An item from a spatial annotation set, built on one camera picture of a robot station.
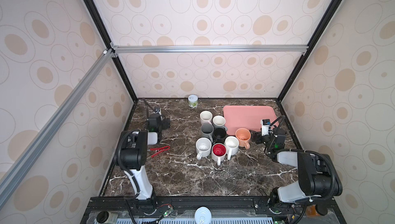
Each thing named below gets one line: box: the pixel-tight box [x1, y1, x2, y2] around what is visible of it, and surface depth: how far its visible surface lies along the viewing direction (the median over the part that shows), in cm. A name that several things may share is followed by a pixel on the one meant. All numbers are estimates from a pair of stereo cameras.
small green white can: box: [187, 94, 199, 109], surface depth 116 cm
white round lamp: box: [194, 206, 212, 224], surface depth 68 cm
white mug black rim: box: [211, 142, 227, 166], surface depth 87 cm
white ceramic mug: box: [224, 135, 240, 161], surface depth 88 cm
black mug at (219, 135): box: [212, 127, 227, 144], surface depth 94 cm
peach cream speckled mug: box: [235, 127, 252, 150], surface depth 92 cm
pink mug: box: [199, 110, 213, 126], surface depth 100 cm
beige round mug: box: [195, 137, 212, 161], surface depth 88 cm
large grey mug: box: [200, 122, 215, 143], surface depth 91 cm
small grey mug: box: [212, 115, 228, 132], surface depth 97 cm
